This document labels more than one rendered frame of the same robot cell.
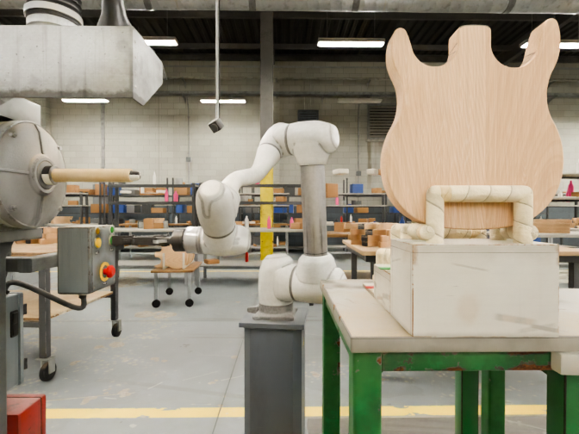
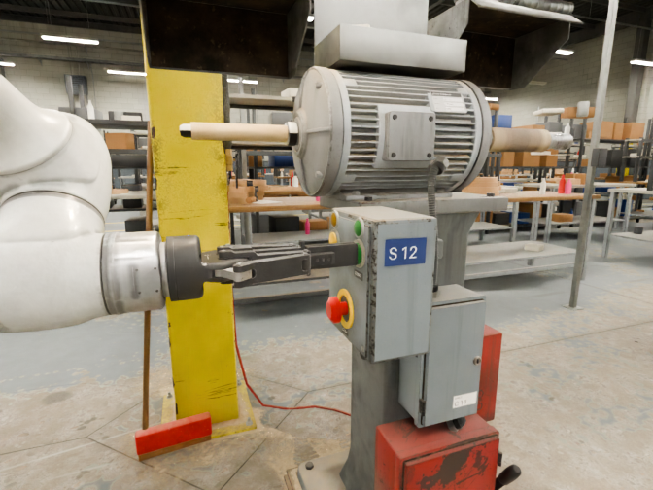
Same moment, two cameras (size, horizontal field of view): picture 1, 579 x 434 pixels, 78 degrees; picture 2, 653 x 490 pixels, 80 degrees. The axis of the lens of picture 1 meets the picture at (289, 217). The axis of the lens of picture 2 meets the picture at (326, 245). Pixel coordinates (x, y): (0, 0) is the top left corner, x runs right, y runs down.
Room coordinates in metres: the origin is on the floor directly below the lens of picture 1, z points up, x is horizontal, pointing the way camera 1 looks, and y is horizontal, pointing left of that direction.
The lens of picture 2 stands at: (1.64, 0.37, 1.19)
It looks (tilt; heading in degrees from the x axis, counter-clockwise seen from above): 12 degrees down; 161
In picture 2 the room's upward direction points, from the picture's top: straight up
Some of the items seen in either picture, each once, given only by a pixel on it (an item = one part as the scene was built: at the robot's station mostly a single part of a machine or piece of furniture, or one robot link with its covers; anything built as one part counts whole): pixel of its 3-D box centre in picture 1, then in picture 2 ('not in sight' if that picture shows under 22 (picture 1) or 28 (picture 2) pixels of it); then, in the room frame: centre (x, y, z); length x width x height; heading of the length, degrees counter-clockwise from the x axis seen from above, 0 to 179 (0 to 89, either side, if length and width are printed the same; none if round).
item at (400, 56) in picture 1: (405, 54); not in sight; (0.72, -0.23, 1.48); 0.07 x 0.04 x 0.09; 90
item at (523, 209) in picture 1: (523, 218); not in sight; (0.68, -0.45, 1.15); 0.03 x 0.03 x 0.09
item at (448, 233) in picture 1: (443, 231); not in sight; (0.84, -0.36, 1.12); 0.20 x 0.03 x 0.03; 90
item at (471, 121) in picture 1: (469, 129); not in sight; (0.72, -0.36, 1.33); 0.35 x 0.04 x 0.40; 90
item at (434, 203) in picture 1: (434, 218); not in sight; (0.68, -0.28, 1.15); 0.03 x 0.03 x 0.09
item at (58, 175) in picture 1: (93, 175); (240, 132); (0.86, 0.47, 1.25); 0.18 x 0.03 x 0.03; 91
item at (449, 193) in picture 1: (478, 194); not in sight; (0.68, -0.36, 1.20); 0.20 x 0.03 x 0.03; 90
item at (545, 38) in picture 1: (534, 48); not in sight; (0.72, -0.49, 1.49); 0.07 x 0.04 x 0.10; 90
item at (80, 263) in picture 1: (61, 268); (405, 285); (1.10, 0.70, 0.99); 0.24 x 0.21 x 0.26; 91
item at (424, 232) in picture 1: (420, 231); not in sight; (0.72, -0.27, 1.12); 0.11 x 0.03 x 0.03; 1
